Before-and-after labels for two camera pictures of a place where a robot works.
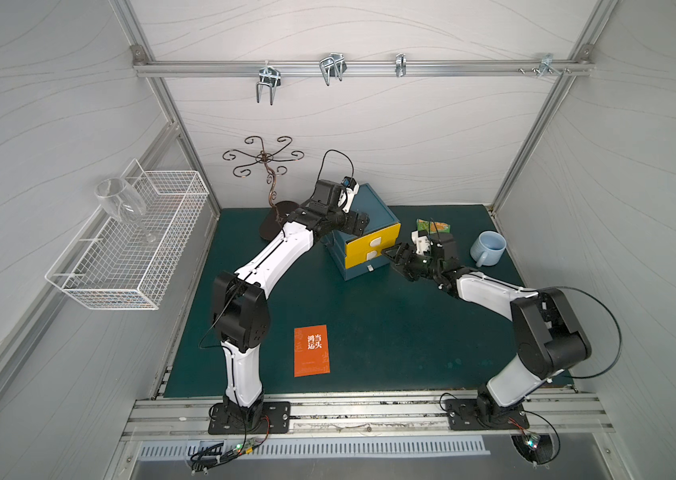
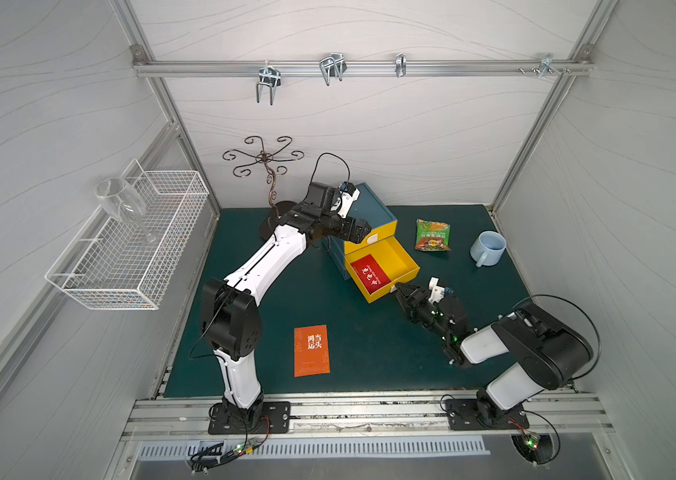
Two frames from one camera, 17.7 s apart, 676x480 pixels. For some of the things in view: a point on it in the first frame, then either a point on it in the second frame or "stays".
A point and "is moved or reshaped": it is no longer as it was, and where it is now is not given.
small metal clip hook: (400, 64) stays
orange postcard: (311, 351) stays
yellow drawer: (356, 253) is moved or reshaped
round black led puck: (536, 448) stays
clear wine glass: (128, 205) stays
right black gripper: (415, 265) → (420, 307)
